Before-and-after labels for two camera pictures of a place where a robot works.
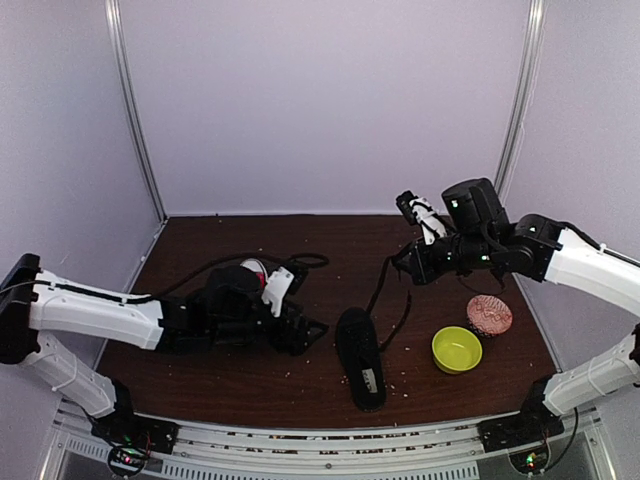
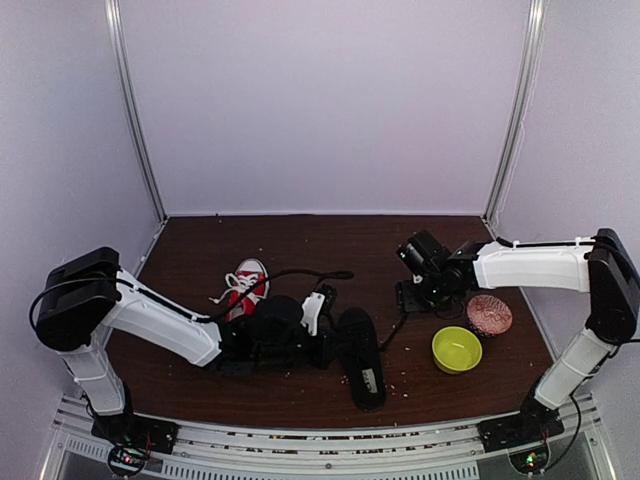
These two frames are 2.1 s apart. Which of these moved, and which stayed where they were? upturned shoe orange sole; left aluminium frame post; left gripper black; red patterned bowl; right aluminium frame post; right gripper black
Moved: left gripper black; right gripper black
Stayed: upturned shoe orange sole; right aluminium frame post; red patterned bowl; left aluminium frame post
